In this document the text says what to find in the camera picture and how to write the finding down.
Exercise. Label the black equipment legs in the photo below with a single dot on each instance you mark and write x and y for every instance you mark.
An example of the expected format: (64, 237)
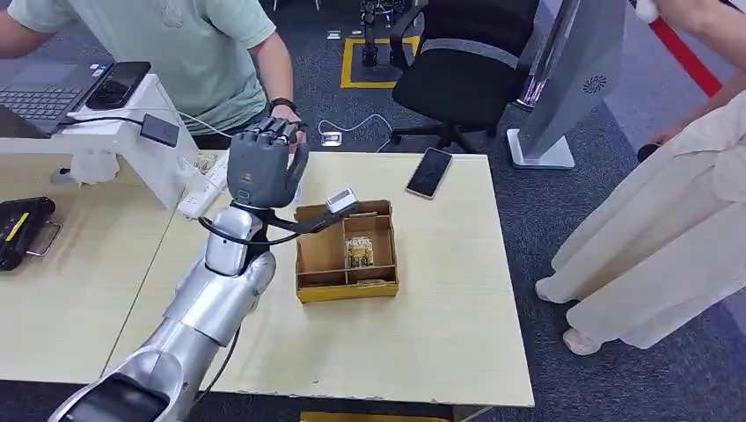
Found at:
(370, 52)

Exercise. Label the black wristwatch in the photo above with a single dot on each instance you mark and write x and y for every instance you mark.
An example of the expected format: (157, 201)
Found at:
(282, 104)

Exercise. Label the black round object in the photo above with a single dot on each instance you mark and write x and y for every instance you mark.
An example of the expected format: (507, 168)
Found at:
(648, 152)

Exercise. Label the silver floor socket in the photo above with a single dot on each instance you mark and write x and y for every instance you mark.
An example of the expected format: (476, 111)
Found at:
(331, 138)

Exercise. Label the black office chair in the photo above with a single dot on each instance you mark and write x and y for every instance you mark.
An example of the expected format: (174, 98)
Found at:
(460, 76)

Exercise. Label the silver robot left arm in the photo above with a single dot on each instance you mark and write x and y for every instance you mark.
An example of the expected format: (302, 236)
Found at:
(215, 303)

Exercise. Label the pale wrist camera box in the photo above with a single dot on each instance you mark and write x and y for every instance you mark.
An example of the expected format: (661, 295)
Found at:
(341, 201)

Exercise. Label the yellow floor tape square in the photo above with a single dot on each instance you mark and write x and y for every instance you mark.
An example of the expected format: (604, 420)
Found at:
(347, 64)

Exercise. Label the white desk stand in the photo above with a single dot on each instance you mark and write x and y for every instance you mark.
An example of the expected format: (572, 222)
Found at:
(157, 163)

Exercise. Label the black smartphone with pink edge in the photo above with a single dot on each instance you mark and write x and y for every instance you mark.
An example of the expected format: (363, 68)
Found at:
(429, 172)

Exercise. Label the dark grey laptop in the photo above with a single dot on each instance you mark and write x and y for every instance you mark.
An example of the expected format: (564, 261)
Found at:
(43, 93)

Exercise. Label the white power strip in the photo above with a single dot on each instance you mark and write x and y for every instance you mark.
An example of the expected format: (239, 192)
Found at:
(204, 195)

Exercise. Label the black smartphone on stand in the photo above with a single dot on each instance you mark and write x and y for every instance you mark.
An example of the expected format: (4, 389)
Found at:
(118, 86)

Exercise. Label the small black adapter box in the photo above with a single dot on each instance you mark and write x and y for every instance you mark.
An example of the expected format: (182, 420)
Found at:
(160, 130)

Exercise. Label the red floor tape strip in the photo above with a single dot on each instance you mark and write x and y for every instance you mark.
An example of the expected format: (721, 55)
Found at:
(685, 58)

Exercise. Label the standing person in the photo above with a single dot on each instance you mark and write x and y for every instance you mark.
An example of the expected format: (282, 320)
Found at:
(658, 244)

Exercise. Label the seated person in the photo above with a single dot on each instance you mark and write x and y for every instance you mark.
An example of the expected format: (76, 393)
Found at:
(186, 58)

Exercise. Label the white crumpled plastic bag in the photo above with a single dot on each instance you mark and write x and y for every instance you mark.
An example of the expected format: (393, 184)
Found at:
(93, 168)

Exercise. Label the silver monitor on white base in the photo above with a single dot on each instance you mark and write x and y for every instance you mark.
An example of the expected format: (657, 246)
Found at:
(568, 87)

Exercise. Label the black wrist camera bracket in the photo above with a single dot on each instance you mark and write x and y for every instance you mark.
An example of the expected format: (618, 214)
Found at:
(303, 224)

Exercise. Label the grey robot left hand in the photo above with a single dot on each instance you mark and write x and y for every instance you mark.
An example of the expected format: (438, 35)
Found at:
(259, 169)

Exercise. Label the printed card in wooden box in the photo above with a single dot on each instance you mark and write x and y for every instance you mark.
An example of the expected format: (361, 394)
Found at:
(359, 251)

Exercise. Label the black device with yellow stripe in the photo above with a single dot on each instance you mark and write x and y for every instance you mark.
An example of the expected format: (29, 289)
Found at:
(20, 230)

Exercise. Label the white cloth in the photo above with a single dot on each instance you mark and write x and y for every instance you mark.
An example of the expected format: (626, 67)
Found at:
(646, 10)

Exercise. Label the wooden compartment box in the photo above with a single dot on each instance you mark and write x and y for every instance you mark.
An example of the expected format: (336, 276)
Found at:
(320, 256)

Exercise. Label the seated person's hand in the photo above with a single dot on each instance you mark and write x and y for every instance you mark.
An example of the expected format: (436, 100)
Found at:
(285, 110)

